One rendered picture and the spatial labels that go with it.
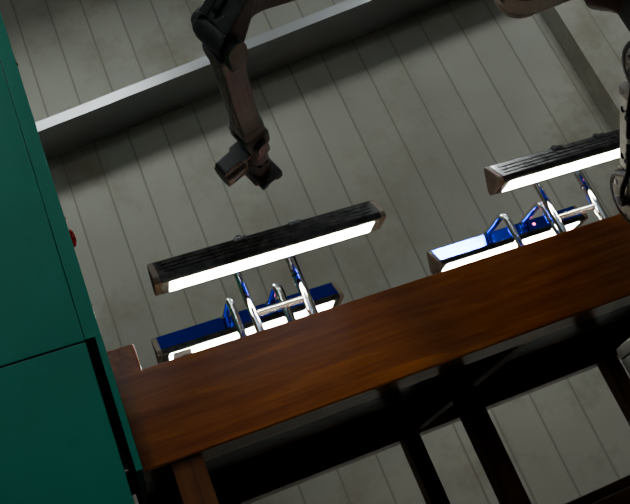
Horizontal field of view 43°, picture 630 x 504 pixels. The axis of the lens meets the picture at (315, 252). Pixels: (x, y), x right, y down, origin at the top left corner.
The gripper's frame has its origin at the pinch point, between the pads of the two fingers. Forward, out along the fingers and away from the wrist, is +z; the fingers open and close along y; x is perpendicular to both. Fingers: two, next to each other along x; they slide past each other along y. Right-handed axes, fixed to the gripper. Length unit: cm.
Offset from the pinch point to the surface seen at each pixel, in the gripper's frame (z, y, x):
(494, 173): 22, 32, 53
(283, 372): -28, 46, -29
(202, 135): 217, -140, 39
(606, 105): 202, 3, 206
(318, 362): -26, 49, -23
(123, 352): -22, 19, -51
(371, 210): 12.2, 20.3, 18.1
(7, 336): -42, 10, -63
